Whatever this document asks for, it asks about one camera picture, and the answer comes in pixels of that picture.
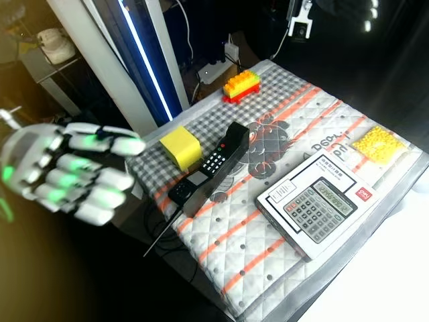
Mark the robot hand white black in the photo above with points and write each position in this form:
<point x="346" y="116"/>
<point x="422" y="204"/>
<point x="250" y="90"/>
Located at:
<point x="43" y="161"/>

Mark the large black toy phone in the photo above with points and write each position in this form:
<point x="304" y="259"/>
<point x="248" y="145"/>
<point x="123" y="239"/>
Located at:
<point x="218" y="157"/>

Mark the white calculator box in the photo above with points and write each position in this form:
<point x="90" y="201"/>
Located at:
<point x="318" y="208"/>

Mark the grey metal shelf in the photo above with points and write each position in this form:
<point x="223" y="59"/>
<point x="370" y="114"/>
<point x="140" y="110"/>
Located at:
<point x="50" y="73"/>

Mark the yellow cube block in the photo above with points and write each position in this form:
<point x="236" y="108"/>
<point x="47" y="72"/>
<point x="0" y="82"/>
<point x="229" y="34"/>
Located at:
<point x="181" y="147"/>

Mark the white power strip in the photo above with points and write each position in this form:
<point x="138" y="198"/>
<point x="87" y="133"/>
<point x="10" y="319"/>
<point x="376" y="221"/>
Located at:
<point x="214" y="72"/>

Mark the red yellow green brick stack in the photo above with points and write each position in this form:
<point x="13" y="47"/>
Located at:
<point x="241" y="85"/>

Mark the grey quilt with bear print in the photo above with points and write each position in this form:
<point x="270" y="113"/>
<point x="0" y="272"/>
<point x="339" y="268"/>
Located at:
<point x="241" y="255"/>

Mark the grey table cover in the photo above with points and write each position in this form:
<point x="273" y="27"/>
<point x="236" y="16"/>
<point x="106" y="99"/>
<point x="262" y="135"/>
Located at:
<point x="335" y="268"/>

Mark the white post with blue light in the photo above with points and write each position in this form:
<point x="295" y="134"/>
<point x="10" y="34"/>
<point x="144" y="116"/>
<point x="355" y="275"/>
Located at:
<point x="100" y="67"/>

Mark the small white-framed camera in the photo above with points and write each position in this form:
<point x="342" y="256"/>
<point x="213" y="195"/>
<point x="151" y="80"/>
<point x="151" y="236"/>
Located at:
<point x="300" y="30"/>

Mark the yellow studded base plate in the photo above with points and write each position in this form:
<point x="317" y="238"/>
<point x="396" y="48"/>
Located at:
<point x="378" y="144"/>

